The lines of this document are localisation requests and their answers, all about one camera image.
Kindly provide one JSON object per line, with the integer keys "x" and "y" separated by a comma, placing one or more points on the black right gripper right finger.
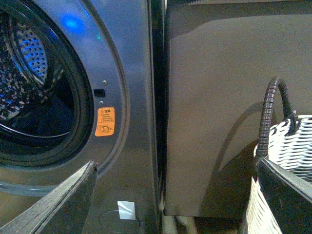
{"x": 289, "y": 197}

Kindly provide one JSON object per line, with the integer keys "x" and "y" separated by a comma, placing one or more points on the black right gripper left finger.
{"x": 63, "y": 211}

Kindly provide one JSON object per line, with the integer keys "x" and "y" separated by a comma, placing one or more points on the grey front-load washing machine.
{"x": 105, "y": 48}

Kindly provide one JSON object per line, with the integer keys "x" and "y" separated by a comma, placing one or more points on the black white woven basket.
{"x": 292, "y": 153}

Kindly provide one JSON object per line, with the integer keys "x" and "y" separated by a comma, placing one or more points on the white paper sticker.
{"x": 126, "y": 210}

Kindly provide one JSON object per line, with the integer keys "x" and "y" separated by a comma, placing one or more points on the dark blue garment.
{"x": 49, "y": 119}

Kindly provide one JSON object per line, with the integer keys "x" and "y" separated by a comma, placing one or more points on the orange warning sticker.
{"x": 105, "y": 122}

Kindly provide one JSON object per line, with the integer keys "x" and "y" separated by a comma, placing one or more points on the steel perforated washer drum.
{"x": 29, "y": 69}

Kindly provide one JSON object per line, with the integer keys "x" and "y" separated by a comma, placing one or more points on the dark brown cabinet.
{"x": 221, "y": 58}

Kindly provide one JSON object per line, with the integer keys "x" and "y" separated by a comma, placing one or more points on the black wrapped basket handle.
{"x": 276, "y": 84}

